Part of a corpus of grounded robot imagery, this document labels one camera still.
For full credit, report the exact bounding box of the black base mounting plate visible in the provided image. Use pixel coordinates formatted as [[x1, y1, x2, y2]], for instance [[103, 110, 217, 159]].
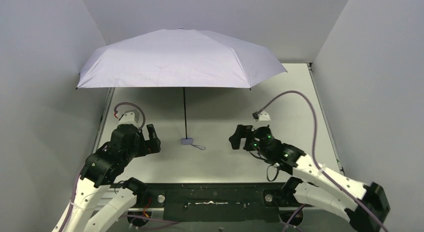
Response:
[[128, 182, 300, 223]]

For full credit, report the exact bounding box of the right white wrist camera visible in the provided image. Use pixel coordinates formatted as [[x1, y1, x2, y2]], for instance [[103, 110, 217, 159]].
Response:
[[252, 111, 271, 122]]

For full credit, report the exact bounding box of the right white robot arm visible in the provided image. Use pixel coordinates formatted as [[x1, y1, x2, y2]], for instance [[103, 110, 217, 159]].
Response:
[[228, 125, 390, 232]]

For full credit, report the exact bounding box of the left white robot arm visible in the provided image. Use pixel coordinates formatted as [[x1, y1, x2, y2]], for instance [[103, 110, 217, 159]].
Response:
[[53, 124, 161, 232]]

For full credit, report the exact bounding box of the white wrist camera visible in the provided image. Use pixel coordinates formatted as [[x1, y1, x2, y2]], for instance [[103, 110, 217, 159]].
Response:
[[252, 111, 271, 122], [118, 110, 140, 128]]

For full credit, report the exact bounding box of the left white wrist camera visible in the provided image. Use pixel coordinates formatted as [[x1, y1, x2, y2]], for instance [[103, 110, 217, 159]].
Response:
[[118, 110, 140, 128]]

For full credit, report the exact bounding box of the lavender folding umbrella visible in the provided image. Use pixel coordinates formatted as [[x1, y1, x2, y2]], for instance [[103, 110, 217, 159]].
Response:
[[75, 27, 288, 151]]

